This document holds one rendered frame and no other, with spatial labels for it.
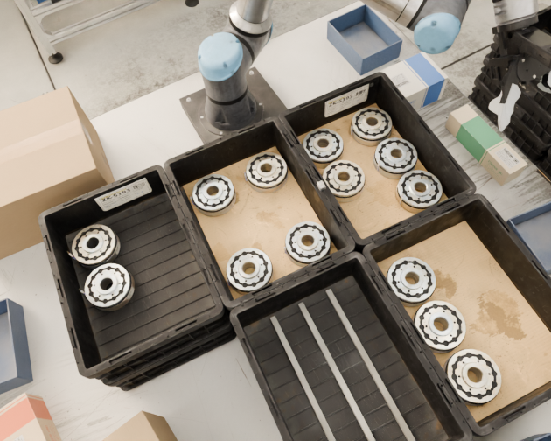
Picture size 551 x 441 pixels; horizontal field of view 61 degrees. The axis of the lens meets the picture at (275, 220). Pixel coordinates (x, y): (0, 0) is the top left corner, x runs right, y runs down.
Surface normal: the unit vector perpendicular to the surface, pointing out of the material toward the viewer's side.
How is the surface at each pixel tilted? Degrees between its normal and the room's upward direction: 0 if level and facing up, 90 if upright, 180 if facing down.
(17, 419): 0
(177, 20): 0
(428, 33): 87
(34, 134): 0
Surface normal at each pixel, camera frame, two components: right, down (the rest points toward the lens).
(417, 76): -0.06, -0.45
